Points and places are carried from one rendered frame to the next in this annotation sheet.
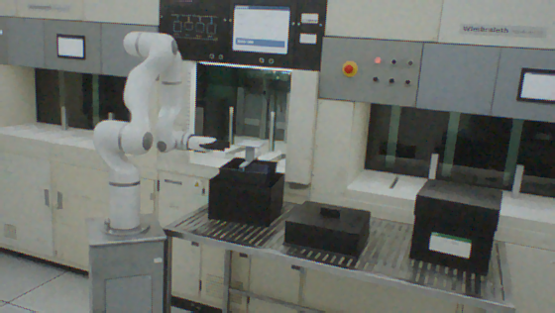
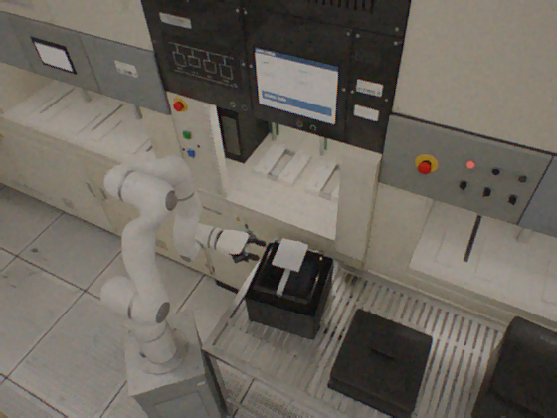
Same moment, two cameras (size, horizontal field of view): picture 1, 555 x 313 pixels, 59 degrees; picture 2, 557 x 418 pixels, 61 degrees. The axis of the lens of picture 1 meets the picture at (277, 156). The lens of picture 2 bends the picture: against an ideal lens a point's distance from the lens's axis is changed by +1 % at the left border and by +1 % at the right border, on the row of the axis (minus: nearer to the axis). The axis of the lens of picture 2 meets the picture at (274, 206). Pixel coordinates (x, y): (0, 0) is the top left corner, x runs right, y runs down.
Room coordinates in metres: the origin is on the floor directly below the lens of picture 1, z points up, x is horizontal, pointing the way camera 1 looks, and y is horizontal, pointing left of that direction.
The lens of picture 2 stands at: (1.14, -0.01, 2.43)
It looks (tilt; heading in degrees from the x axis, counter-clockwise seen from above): 48 degrees down; 10
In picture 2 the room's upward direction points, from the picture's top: 4 degrees counter-clockwise
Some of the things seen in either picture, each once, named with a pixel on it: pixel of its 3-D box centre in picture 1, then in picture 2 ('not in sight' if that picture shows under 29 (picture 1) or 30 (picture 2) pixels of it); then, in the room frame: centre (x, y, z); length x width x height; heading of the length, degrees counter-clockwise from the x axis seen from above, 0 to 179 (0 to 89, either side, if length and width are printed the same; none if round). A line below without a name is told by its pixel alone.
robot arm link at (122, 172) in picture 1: (117, 152); (133, 306); (1.85, 0.62, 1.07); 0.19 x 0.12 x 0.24; 72
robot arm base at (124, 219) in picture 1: (124, 205); (156, 338); (1.84, 0.59, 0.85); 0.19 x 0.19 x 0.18
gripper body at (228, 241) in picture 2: (201, 143); (231, 243); (2.15, 0.35, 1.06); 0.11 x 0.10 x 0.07; 78
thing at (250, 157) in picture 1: (248, 177); (289, 278); (2.10, 0.12, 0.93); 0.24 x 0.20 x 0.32; 168
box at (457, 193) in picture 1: (456, 224); (537, 388); (1.79, -0.70, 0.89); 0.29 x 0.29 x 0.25; 65
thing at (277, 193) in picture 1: (247, 194); (290, 289); (2.10, 0.12, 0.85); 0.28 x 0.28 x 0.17; 78
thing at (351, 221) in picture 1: (329, 223); (381, 359); (1.86, -0.22, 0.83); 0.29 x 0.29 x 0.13; 72
